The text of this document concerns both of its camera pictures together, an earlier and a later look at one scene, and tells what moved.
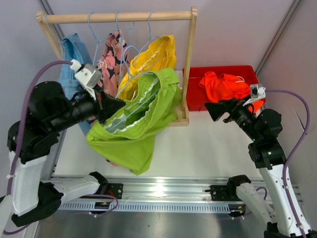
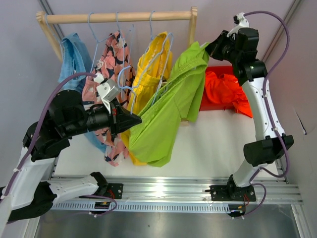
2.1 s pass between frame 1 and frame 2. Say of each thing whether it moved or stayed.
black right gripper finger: moved
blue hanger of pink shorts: stayed
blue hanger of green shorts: moved
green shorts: moved
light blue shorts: stayed
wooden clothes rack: stayed
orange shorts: stayed
